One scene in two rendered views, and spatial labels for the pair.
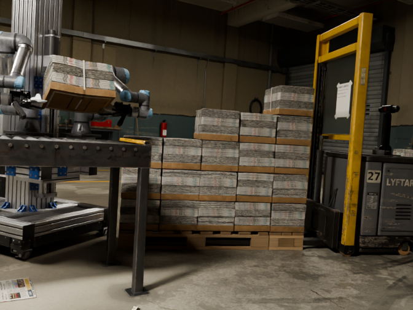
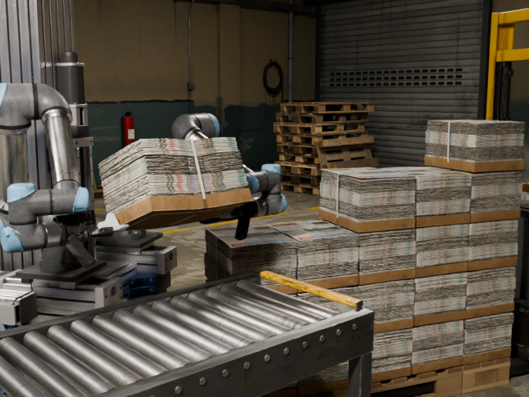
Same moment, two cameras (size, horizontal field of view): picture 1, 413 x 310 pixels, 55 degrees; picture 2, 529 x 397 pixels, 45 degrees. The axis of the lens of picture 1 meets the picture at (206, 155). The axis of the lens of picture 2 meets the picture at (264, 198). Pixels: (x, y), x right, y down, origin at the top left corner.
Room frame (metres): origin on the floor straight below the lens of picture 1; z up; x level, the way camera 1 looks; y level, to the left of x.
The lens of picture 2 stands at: (0.43, 0.94, 1.41)
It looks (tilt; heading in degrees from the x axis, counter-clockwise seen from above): 9 degrees down; 349
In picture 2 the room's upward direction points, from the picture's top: straight up
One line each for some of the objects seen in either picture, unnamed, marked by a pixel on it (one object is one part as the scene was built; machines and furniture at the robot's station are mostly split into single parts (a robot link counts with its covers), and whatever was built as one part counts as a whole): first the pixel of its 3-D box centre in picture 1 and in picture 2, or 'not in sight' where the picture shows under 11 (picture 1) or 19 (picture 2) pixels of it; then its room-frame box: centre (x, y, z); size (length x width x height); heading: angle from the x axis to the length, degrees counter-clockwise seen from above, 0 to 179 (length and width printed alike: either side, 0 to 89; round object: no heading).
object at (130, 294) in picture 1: (137, 291); not in sight; (2.11, 0.33, 0.01); 0.14 x 0.13 x 0.01; 30
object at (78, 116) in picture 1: (82, 112); not in sight; (3.16, 1.00, 0.98); 0.13 x 0.12 x 0.14; 135
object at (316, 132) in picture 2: not in sight; (323, 146); (9.72, -1.75, 0.65); 1.33 x 0.94 x 1.30; 124
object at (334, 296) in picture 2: (133, 141); (308, 287); (2.33, 0.43, 0.81); 0.43 x 0.03 x 0.02; 30
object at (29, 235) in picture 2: not in sight; (23, 237); (2.31, 1.28, 1.01); 0.11 x 0.08 x 0.09; 120
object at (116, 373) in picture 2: not in sight; (93, 358); (1.97, 1.07, 0.77); 0.47 x 0.05 x 0.05; 30
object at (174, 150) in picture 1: (195, 191); (337, 313); (3.15, 0.07, 0.42); 1.17 x 0.39 x 0.83; 101
